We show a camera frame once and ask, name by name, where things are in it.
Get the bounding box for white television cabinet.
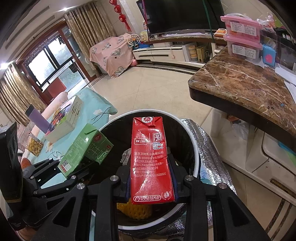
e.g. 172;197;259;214
132;35;228;69

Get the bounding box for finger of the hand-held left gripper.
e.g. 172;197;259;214
21;159;63;183
32;158;102;198

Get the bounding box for pink heart print cloth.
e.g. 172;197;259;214
89;33;139;79

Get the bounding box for red milk carton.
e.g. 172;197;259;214
130;116;175;205

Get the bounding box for white paper sheets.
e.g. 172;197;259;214
274;62;296;102

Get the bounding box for pink lidded storage box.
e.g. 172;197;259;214
224;35;263;61
220;14;263;39

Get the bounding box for red heart hanging ornament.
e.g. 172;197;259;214
109;0;132;32

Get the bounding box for toy ferris wheel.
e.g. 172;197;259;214
127;34;141;49

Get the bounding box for glass jar of snacks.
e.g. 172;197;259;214
26;134;44;156

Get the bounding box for black bin with white rim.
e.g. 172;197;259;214
92;108;201;232

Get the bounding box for brown marble table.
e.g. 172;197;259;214
188;45;296;151

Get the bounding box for green milk carton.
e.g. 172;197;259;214
58;123;114;178

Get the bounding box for silver foil insulated bag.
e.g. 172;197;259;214
178;118;237;241

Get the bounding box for small blue case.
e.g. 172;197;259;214
261;44;277;69

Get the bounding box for balcony sliding glass door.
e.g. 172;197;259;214
16;25;93;100

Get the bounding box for black flat television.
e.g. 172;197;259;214
136;0;226;35

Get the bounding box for orange foam fruit net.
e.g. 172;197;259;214
117;200;153;220

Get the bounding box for white side cabinet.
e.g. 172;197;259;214
209;109;296;209

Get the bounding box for crumpled white tissue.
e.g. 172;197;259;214
120;148;133;166

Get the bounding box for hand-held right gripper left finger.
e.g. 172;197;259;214
30;165;133;241

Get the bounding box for colourful cardboard box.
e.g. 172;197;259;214
44;95;84;142

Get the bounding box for golden patterned curtain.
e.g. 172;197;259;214
64;1;116;80
0;62;47;127

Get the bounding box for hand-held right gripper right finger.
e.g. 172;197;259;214
168;153;270;241

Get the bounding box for purple thermos bottle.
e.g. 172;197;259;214
25;104;50;133

